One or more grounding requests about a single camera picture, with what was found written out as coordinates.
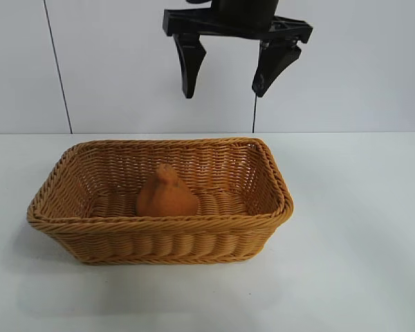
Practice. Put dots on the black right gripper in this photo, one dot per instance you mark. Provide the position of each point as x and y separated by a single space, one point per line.
245 17

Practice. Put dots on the wrinkled orange fruit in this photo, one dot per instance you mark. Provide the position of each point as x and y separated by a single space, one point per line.
167 197

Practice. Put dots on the woven wicker basket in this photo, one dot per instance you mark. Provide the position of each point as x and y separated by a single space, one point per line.
159 238

